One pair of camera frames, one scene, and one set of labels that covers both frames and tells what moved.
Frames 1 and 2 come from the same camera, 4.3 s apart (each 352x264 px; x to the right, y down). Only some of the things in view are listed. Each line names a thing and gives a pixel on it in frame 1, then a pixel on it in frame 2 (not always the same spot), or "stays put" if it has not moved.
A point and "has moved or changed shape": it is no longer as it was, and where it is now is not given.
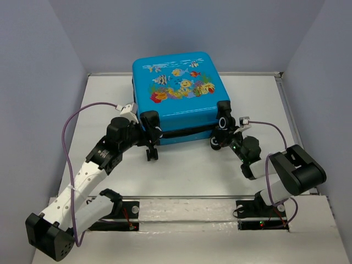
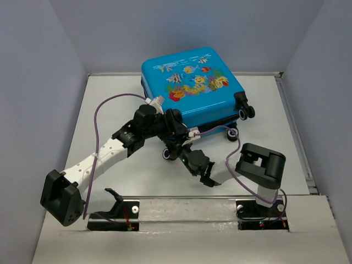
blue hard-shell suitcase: [183, 95] has moved or changed shape
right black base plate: [253, 215] stays put
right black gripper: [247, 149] to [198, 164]
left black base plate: [129, 210] stays put
